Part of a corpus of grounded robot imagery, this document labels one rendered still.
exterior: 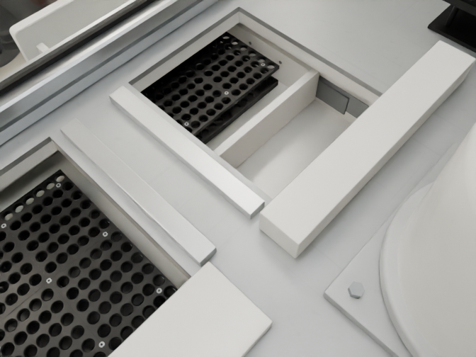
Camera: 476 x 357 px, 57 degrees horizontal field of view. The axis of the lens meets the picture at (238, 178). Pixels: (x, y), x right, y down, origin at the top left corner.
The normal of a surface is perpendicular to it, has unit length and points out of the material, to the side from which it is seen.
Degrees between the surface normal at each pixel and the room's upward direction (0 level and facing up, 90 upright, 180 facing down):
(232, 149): 90
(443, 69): 0
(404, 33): 0
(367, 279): 0
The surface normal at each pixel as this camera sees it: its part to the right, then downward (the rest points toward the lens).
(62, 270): -0.02, -0.52
